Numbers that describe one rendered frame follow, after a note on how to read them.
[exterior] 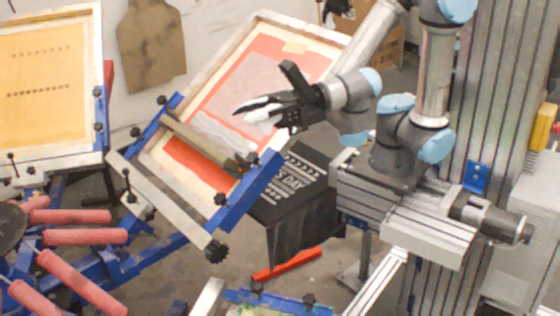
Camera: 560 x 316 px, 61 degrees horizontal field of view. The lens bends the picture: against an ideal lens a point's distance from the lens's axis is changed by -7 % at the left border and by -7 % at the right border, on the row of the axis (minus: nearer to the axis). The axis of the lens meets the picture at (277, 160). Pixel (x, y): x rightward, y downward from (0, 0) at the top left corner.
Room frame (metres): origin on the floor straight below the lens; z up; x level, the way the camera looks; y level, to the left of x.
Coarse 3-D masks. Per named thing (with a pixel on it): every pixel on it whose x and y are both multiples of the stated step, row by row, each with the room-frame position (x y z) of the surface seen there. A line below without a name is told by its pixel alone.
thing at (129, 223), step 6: (144, 198) 1.33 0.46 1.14; (156, 210) 1.32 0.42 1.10; (126, 216) 1.30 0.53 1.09; (132, 216) 1.28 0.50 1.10; (120, 222) 1.28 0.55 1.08; (126, 222) 1.27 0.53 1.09; (132, 222) 1.26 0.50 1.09; (138, 222) 1.27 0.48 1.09; (120, 228) 1.26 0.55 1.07; (126, 228) 1.25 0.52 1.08; (132, 228) 1.25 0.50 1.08; (138, 228) 1.26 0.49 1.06; (126, 240) 1.23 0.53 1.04; (132, 240) 1.24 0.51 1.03; (126, 246) 1.23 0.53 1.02
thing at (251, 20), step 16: (256, 16) 1.99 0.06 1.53; (272, 16) 1.93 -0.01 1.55; (240, 32) 1.94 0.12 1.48; (304, 32) 1.79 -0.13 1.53; (320, 32) 1.73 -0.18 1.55; (336, 32) 1.69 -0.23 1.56; (224, 48) 1.90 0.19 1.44; (208, 64) 1.86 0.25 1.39; (192, 80) 1.82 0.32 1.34; (192, 96) 1.77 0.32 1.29; (176, 112) 1.72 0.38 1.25; (160, 128) 1.67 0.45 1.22; (288, 144) 1.36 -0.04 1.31; (144, 160) 1.55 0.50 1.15; (160, 176) 1.45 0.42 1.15; (192, 192) 1.33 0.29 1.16; (208, 208) 1.24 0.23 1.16
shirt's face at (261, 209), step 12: (300, 144) 1.91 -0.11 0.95; (300, 156) 1.81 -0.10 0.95; (312, 156) 1.81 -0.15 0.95; (324, 156) 1.80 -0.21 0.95; (324, 168) 1.72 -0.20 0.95; (324, 180) 1.63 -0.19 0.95; (300, 192) 1.56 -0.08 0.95; (312, 192) 1.56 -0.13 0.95; (252, 204) 1.50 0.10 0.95; (264, 204) 1.50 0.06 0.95; (276, 204) 1.50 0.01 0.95; (288, 204) 1.49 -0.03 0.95; (264, 216) 1.43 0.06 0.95; (276, 216) 1.43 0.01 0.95
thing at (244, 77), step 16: (256, 48) 1.86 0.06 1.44; (272, 48) 1.82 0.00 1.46; (240, 64) 1.82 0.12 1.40; (256, 64) 1.78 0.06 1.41; (272, 64) 1.74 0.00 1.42; (224, 80) 1.78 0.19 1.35; (240, 80) 1.74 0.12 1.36; (256, 80) 1.70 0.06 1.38; (208, 96) 1.74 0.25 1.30; (224, 96) 1.70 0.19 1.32; (240, 96) 1.67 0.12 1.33; (192, 112) 1.70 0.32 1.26; (208, 112) 1.67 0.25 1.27; (224, 112) 1.63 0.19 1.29; (176, 144) 1.60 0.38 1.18; (176, 160) 1.53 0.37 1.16; (192, 160) 1.49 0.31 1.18
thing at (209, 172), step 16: (304, 64) 1.67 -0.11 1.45; (320, 64) 1.63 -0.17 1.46; (272, 80) 1.67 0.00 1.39; (256, 96) 1.63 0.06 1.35; (240, 128) 1.53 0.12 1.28; (256, 128) 1.50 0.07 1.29; (272, 128) 1.47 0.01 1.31; (256, 144) 1.44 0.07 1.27; (208, 160) 1.46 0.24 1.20; (208, 176) 1.40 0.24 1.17; (224, 176) 1.37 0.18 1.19; (224, 192) 1.31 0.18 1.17
